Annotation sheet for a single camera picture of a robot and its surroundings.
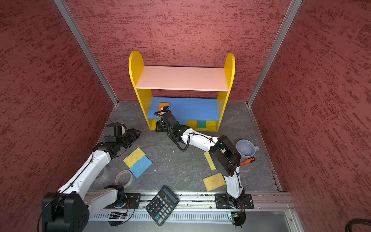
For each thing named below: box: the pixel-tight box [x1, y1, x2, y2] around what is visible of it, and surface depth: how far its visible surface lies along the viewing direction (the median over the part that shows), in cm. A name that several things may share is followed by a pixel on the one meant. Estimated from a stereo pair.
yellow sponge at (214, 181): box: [202, 173, 227, 192], surface depth 81 cm
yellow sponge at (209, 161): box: [203, 151, 216, 171], surface depth 89 cm
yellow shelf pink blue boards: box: [129, 50, 236, 132], surface depth 80 cm
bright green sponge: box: [197, 120, 207, 129], surface depth 107 cm
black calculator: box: [145, 185, 180, 227], surface depth 72 cm
